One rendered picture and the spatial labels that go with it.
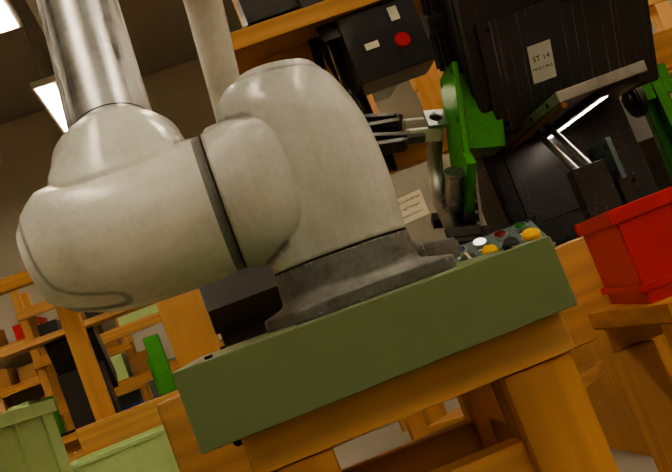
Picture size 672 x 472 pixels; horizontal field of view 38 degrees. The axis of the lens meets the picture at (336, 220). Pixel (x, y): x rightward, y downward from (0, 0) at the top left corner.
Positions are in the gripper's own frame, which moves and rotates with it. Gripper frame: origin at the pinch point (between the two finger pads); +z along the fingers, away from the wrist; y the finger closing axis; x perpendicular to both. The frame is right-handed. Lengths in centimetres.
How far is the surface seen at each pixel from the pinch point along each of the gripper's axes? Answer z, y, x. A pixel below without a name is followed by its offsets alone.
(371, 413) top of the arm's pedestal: -25, -93, -29
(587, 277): 15.5, -46.8, -1.0
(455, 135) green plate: 4.5, -6.8, -2.5
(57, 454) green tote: -63, -62, 7
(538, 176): 22.6, -2.8, 11.3
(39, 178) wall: -276, 837, 553
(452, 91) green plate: 4.5, -2.8, -9.3
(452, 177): 1.8, -16.5, -0.1
